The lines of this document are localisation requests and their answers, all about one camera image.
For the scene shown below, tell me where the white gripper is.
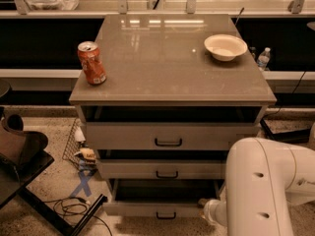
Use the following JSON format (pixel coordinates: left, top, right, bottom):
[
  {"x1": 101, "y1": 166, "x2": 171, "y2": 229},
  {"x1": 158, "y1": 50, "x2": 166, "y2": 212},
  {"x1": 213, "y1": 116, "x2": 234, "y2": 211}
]
[{"x1": 198, "y1": 199, "x2": 227, "y2": 226}]

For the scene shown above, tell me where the black stand leg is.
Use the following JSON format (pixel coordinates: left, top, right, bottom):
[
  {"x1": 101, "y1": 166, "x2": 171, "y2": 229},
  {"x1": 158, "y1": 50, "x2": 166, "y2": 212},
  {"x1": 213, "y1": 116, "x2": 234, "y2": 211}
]
[{"x1": 260, "y1": 120, "x2": 311, "y2": 144}]

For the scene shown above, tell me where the grey drawer cabinet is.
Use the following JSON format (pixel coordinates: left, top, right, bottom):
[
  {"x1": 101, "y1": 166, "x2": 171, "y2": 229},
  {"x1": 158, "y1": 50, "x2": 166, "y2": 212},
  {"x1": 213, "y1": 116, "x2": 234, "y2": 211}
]
[{"x1": 68, "y1": 13, "x2": 277, "y2": 195}]

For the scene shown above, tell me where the clear water bottle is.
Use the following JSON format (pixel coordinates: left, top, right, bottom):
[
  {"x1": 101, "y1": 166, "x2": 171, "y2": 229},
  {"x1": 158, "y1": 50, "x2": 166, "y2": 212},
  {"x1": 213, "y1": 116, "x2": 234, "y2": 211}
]
[{"x1": 257, "y1": 47, "x2": 271, "y2": 71}]

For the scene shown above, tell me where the orange soda can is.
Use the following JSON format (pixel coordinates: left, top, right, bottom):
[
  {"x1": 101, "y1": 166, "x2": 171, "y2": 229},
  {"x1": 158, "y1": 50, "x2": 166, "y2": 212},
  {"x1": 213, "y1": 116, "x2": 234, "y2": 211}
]
[{"x1": 78, "y1": 41, "x2": 106, "y2": 86}]

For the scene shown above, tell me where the white paper bowl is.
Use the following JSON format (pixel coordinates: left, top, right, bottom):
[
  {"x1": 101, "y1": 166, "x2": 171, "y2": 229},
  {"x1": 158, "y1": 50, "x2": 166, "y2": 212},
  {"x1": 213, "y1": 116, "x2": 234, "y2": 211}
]
[{"x1": 204, "y1": 34, "x2": 247, "y2": 62}]

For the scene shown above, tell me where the grey middle drawer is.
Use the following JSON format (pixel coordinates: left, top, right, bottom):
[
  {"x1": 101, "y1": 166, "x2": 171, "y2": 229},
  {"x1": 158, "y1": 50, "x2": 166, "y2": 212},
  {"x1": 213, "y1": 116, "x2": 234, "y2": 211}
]
[{"x1": 96, "y1": 159, "x2": 225, "y2": 179}]

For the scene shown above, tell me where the black table leg frame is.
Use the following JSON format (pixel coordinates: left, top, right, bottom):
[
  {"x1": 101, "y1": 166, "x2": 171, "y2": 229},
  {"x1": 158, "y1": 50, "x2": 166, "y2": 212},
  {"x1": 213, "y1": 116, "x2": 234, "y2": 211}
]
[{"x1": 0, "y1": 151, "x2": 107, "y2": 236}]

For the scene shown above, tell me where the grey top drawer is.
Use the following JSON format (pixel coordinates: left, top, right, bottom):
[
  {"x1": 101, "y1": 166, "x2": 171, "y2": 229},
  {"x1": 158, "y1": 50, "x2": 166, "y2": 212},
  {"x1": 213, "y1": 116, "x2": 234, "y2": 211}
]
[{"x1": 85, "y1": 122, "x2": 260, "y2": 150}]

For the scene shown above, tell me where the wire mesh basket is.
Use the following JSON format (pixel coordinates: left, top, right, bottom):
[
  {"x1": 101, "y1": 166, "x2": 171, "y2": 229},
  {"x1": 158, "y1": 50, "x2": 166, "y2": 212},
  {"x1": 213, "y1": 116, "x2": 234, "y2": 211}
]
[{"x1": 62, "y1": 119, "x2": 86, "y2": 169}]

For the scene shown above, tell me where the blue tape cross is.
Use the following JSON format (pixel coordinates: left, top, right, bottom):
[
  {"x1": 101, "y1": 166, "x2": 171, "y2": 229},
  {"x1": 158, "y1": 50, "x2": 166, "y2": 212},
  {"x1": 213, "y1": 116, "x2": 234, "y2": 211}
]
[{"x1": 70, "y1": 170, "x2": 95, "y2": 197}]

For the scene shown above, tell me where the grey drawer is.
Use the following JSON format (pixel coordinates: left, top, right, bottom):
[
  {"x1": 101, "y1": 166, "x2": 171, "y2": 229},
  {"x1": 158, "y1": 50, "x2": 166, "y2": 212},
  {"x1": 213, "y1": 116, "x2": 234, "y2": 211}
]
[
  {"x1": 104, "y1": 179, "x2": 224, "y2": 219},
  {"x1": 85, "y1": 122, "x2": 260, "y2": 150},
  {"x1": 96, "y1": 159, "x2": 225, "y2": 179}
]

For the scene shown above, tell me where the grey bottom drawer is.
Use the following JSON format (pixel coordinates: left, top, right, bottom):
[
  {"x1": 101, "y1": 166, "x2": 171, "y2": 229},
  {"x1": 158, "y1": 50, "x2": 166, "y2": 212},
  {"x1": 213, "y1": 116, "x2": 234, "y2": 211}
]
[{"x1": 104, "y1": 179, "x2": 224, "y2": 219}]

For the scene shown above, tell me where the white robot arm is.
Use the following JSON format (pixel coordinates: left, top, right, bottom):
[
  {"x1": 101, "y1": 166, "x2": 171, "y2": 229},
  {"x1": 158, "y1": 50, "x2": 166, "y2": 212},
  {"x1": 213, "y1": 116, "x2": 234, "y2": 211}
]
[{"x1": 199, "y1": 138, "x2": 315, "y2": 236}]

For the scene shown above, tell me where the black floor cable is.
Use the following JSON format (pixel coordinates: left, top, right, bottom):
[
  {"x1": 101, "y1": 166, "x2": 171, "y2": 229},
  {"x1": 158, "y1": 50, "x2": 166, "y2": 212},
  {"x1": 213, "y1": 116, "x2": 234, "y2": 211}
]
[{"x1": 43, "y1": 196, "x2": 113, "y2": 236}]

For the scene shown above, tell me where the brown chair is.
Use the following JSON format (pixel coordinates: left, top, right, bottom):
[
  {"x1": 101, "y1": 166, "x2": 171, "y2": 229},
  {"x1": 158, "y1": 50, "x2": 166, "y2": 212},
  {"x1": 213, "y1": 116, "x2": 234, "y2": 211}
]
[{"x1": 0, "y1": 114, "x2": 48, "y2": 170}]

